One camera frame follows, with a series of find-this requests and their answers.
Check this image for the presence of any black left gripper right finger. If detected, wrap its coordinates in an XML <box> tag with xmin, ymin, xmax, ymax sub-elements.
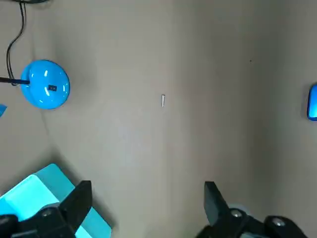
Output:
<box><xmin>195</xmin><ymin>181</ymin><xmax>309</xmax><ymax>238</ymax></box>

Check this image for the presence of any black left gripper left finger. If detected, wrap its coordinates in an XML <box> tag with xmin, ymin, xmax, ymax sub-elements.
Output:
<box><xmin>0</xmin><ymin>180</ymin><xmax>93</xmax><ymax>238</ymax></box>

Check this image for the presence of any small blue parts tray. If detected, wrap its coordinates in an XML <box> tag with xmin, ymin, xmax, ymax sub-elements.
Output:
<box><xmin>306</xmin><ymin>84</ymin><xmax>317</xmax><ymax>121</ymax></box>

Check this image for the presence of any turquoise storage box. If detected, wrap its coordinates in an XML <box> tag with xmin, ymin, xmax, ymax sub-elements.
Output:
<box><xmin>0</xmin><ymin>163</ymin><xmax>112</xmax><ymax>238</ymax></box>

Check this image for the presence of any blue desk lamp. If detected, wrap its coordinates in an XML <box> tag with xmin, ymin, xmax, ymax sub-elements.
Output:
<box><xmin>0</xmin><ymin>59</ymin><xmax>71</xmax><ymax>118</ymax></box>

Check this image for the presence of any black lamp cable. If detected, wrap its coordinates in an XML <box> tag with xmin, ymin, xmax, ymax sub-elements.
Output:
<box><xmin>6</xmin><ymin>0</ymin><xmax>27</xmax><ymax>86</ymax></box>

